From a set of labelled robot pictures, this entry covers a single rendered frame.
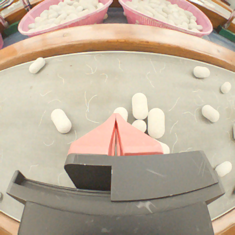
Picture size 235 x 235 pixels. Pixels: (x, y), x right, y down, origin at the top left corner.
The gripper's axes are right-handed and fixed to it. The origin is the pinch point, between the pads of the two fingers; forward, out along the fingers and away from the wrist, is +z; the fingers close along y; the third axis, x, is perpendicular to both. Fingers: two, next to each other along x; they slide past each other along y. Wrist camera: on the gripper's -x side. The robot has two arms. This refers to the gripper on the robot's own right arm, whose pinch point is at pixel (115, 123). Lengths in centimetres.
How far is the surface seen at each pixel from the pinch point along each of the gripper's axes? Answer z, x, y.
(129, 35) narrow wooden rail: 11.1, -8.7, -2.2
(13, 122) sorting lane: 2.3, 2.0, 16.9
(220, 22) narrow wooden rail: 38, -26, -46
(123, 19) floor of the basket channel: 33.1, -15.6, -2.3
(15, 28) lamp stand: 37, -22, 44
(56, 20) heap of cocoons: 21.1, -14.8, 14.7
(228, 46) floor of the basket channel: 33, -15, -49
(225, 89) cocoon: 6.0, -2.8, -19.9
